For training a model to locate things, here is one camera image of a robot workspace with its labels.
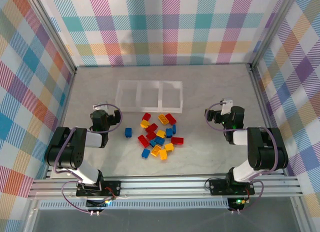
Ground aluminium frame leg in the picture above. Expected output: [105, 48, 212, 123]
[23, 199, 42, 232]
[291, 196, 312, 232]

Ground long red lego brick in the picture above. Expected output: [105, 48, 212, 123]
[137, 134, 150, 147]
[164, 113, 178, 125]

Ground thin red yellow wires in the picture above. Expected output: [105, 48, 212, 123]
[104, 186, 129, 201]
[244, 188, 254, 205]

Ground black controller board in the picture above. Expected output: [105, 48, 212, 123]
[86, 198, 113, 211]
[227, 197, 251, 212]

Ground clear three-compartment container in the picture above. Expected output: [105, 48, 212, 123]
[115, 79, 184, 114]

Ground wide aluminium mounting rail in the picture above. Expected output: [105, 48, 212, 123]
[27, 175, 305, 201]

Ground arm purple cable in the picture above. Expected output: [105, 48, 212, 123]
[53, 103, 123, 215]
[204, 102, 291, 215]

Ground aluminium frame post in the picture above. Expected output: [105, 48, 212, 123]
[248, 0, 301, 71]
[23, 0, 78, 75]

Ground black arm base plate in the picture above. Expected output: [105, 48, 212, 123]
[208, 179, 256, 196]
[76, 180, 122, 199]

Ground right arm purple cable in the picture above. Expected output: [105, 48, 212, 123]
[204, 102, 291, 215]

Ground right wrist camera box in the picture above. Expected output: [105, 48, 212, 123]
[220, 98, 234, 115]

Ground slotted grey cable duct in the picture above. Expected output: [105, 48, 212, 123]
[39, 200, 230, 211]

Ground aluminium table edge rail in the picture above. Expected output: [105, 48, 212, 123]
[247, 63, 292, 178]
[46, 68, 78, 179]

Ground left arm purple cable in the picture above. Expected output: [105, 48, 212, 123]
[53, 103, 123, 215]

